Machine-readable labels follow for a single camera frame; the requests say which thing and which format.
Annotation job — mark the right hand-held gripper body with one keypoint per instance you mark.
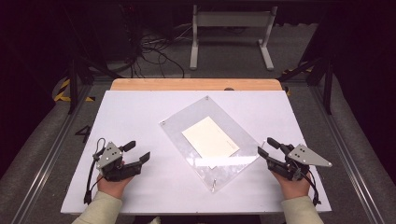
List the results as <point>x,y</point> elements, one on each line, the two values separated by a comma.
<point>306,155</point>

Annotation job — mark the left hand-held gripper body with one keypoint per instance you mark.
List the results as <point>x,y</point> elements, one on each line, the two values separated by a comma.
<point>107,155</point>

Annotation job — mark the clear acrylic picture frame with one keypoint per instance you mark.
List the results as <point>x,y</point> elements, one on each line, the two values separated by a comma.
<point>186,119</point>

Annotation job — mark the landscape picture card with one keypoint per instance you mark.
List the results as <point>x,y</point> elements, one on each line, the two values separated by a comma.
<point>208,140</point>

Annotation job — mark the person's left hand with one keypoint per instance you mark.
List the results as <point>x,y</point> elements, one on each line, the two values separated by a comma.
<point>113,188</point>

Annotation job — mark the person's right hand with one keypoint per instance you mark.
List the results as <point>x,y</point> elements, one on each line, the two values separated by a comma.
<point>294,189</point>

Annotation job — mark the white table board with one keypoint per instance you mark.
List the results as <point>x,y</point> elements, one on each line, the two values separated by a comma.
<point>140,109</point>

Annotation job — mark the yellow black floor tape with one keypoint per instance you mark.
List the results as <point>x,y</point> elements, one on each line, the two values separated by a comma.
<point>288,92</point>
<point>64,84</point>

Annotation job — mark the black metal stand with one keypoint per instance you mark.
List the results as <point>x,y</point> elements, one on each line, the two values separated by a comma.
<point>73,87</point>
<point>327,90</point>

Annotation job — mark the wooden table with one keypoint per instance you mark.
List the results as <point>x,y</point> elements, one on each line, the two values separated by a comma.
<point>186,84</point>

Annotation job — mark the white metal stand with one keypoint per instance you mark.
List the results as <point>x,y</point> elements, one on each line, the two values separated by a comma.
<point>232,19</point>

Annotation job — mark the aluminium floor rail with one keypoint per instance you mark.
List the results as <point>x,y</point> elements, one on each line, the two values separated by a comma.
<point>353,168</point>
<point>46,165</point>

